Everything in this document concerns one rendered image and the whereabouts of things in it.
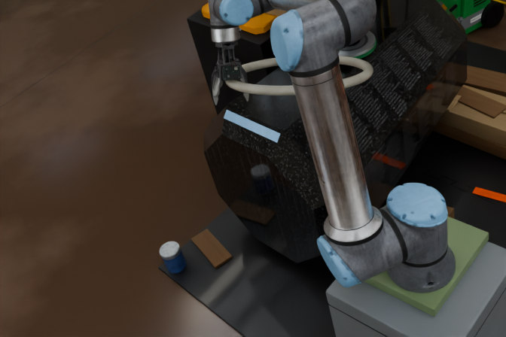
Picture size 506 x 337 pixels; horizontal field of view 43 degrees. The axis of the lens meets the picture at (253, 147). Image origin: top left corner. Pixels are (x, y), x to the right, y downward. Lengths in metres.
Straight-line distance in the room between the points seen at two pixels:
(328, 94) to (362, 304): 0.70
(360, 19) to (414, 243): 0.61
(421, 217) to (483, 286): 0.34
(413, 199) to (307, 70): 0.51
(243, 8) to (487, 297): 1.05
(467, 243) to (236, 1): 0.96
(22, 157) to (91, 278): 1.31
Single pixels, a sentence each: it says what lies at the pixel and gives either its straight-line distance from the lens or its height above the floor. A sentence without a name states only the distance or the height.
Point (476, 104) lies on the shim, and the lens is 3.51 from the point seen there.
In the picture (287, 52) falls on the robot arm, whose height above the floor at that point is 1.67.
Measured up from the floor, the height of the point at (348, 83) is 1.24.
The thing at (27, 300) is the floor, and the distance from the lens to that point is 3.52.
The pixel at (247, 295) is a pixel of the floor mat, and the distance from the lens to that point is 3.03.
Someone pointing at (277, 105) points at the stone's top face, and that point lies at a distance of 2.64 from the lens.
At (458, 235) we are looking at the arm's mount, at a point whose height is 0.88.
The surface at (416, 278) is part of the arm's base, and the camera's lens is 1.82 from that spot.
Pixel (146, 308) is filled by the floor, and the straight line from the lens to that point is 3.18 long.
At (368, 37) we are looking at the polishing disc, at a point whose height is 0.88.
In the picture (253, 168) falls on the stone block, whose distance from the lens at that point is 2.68.
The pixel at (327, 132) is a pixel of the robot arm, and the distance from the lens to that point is 1.44.
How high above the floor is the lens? 2.38
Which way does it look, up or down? 39 degrees down
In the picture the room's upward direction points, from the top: 16 degrees counter-clockwise
